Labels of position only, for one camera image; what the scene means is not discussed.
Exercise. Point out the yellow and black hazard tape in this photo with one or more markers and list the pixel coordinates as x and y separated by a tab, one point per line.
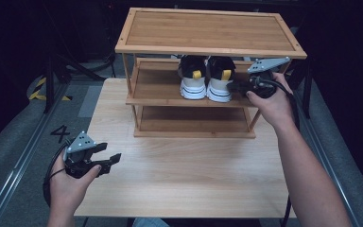
38	93

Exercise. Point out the person's blue jeans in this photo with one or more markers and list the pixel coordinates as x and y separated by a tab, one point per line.
149	223

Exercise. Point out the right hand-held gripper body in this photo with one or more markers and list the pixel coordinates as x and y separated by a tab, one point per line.
263	85

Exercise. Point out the metal floor rail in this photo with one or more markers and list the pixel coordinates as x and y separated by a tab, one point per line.
19	164
337	189

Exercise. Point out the person's left hand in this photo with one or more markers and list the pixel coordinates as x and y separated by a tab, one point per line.
66	189

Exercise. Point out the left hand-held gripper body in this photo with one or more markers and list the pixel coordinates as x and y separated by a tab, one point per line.
77	164

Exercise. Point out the white and navy sneaker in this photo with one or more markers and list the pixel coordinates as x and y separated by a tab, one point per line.
193	86
219	88

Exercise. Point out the person's right hand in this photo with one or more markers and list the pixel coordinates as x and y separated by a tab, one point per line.
275	108

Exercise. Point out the black metal stand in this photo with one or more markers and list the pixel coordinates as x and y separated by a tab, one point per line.
49	85

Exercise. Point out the wooden three-tier shoe rack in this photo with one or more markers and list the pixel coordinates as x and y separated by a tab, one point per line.
208	31

